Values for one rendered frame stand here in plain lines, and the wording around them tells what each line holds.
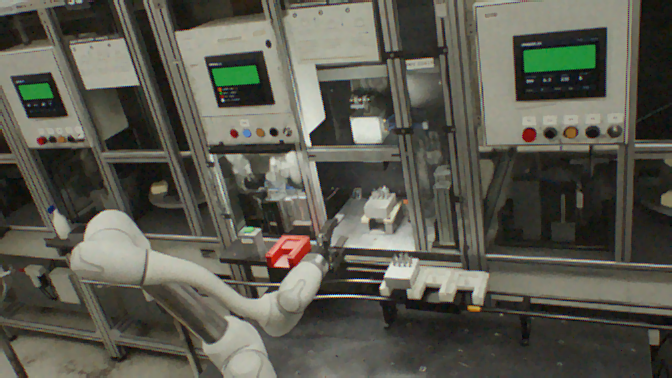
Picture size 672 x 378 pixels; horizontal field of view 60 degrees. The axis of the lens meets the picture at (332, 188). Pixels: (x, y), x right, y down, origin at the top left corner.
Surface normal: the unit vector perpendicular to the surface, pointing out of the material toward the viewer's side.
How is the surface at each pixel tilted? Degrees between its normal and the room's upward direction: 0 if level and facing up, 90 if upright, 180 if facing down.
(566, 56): 90
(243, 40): 90
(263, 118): 90
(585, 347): 0
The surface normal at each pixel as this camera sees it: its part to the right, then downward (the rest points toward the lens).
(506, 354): -0.18, -0.88
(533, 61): -0.38, 0.47
